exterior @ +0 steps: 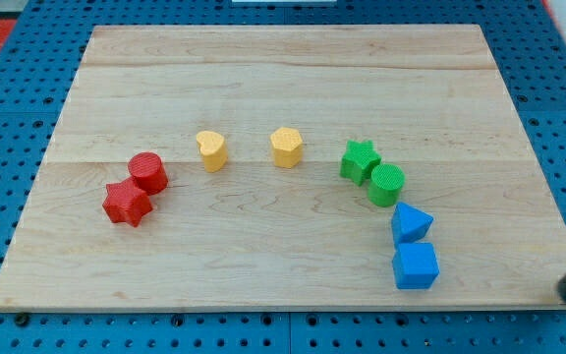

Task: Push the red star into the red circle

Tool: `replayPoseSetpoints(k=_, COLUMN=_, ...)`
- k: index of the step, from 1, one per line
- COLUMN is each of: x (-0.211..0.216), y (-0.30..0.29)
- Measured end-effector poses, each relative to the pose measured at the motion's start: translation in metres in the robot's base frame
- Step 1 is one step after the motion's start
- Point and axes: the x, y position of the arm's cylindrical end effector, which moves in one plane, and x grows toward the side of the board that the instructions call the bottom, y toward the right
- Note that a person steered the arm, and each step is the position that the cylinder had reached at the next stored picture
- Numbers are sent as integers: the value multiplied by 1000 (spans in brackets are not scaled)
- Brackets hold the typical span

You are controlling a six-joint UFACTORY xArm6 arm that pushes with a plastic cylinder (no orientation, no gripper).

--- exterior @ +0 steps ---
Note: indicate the blue triangle block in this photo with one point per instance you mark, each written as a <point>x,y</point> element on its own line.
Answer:
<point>409,224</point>

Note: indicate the yellow heart block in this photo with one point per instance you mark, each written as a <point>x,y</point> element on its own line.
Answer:
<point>213,150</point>

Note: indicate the red star block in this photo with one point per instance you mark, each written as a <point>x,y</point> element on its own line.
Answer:
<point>126,202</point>

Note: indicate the yellow hexagon block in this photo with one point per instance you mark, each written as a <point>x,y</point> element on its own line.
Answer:
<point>287,147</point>

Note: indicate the green star block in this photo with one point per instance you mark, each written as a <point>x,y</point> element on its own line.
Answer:
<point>358,161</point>

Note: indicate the blue cube block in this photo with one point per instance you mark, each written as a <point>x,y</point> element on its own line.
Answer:
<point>415,266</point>

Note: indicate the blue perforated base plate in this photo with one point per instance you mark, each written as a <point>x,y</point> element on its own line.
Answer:
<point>37,66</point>

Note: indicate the green cylinder block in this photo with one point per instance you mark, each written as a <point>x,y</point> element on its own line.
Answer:
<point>386,183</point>

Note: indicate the wooden board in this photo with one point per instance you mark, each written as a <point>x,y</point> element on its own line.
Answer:
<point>256,237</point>

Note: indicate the red cylinder block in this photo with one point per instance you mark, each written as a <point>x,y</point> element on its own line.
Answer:
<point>148,171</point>

